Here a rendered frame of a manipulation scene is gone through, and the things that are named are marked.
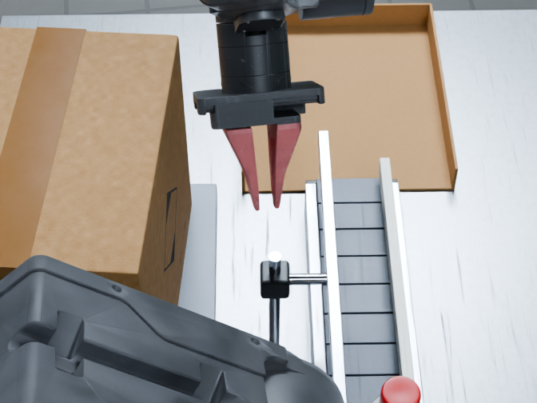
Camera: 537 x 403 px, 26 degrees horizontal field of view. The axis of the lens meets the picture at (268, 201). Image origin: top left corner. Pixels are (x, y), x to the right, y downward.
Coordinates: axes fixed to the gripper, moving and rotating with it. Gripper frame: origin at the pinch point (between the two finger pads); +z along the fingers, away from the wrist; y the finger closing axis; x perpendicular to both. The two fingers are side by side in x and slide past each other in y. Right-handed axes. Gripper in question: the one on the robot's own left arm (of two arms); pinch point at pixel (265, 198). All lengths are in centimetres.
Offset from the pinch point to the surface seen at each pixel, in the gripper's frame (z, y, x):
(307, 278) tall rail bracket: 12.4, 5.5, 18.5
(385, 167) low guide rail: 4.8, 17.8, 34.6
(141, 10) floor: -11, -6, 199
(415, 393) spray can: 16.2, 10.3, -6.1
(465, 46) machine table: -6, 36, 61
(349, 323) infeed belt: 19.0, 10.3, 22.9
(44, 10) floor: -12, -29, 202
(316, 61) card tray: -6, 15, 61
